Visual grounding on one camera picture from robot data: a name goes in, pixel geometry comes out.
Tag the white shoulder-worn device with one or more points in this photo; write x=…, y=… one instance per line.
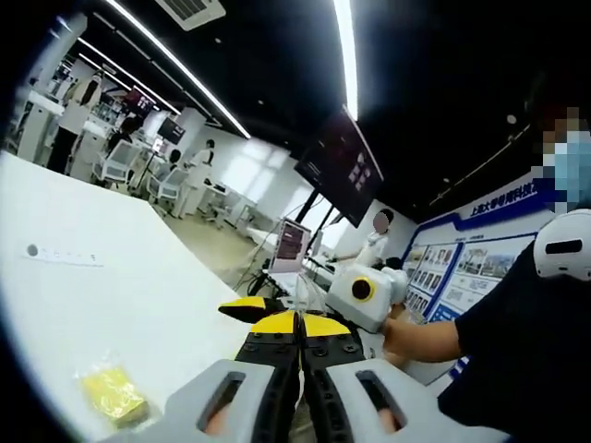
x=556, y=231

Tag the long ceiling light strip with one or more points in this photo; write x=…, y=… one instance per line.
x=184, y=74

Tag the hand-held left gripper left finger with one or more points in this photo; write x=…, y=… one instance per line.
x=240, y=397

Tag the ceiling air conditioner vent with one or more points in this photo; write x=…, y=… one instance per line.
x=191, y=11

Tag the yellow rectangular silicone block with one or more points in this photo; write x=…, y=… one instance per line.
x=115, y=397

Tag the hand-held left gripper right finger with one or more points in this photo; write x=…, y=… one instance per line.
x=369, y=401

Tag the large black hanging screen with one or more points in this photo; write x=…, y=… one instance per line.
x=341, y=171

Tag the person's right hand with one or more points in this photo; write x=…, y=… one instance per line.
x=398, y=339

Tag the person's dark shirt torso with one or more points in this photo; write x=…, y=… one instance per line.
x=531, y=369

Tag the wide ceiling light strip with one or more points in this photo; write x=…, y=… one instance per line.
x=347, y=55

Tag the pink screen monitor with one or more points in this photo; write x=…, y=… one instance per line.
x=291, y=244

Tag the clear plastic bag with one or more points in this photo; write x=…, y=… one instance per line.
x=99, y=364
x=307, y=295

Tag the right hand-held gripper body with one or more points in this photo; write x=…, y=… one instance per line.
x=351, y=304

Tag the dark red wall screen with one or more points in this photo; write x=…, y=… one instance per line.
x=139, y=99
x=171, y=130

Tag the white office chair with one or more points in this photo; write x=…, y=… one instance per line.
x=117, y=164
x=172, y=187

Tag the blue white wall poster board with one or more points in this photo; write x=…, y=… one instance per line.
x=485, y=258

